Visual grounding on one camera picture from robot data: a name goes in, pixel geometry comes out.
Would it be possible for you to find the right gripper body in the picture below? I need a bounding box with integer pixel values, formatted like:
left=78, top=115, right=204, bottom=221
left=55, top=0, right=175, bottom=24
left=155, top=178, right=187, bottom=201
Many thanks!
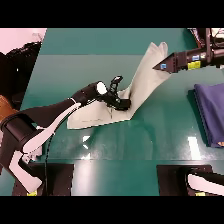
left=165, top=51, right=189, bottom=75

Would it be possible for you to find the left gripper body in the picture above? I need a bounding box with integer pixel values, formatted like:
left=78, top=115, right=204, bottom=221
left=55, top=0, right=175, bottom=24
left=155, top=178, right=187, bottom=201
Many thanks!
left=106, top=92, right=132, bottom=112

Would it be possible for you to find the cream shirt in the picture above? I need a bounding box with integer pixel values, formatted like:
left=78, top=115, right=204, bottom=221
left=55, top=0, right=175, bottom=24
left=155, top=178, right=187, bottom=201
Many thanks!
left=66, top=41, right=173, bottom=131

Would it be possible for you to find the heap of clothes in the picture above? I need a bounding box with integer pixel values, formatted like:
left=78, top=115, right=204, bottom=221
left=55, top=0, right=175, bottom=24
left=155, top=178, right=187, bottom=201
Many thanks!
left=188, top=28, right=224, bottom=51

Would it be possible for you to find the blue garment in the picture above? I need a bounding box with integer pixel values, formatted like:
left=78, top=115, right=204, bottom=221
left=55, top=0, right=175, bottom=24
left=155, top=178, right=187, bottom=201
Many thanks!
left=193, top=82, right=224, bottom=149

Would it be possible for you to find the black garment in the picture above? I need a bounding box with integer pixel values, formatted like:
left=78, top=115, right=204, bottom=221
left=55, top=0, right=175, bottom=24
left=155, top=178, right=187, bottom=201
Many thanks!
left=0, top=41, right=43, bottom=101

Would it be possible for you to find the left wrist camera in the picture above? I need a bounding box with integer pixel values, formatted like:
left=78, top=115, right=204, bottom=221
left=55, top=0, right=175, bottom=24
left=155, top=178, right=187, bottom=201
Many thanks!
left=108, top=75, right=124, bottom=96

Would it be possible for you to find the black cable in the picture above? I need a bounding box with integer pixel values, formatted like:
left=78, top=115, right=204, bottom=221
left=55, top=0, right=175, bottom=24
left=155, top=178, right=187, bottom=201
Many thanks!
left=43, top=132, right=54, bottom=197

